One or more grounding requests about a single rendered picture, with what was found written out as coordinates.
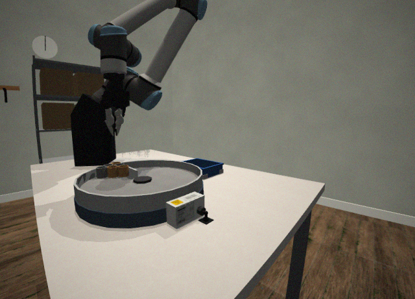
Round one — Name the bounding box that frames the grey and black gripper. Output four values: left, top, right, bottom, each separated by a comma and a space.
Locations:
100, 73, 130, 136

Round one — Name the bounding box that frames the blue open crate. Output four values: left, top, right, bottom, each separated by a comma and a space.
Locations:
183, 158, 224, 180

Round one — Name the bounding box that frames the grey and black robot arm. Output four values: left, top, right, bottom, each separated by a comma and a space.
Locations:
88, 0, 208, 110

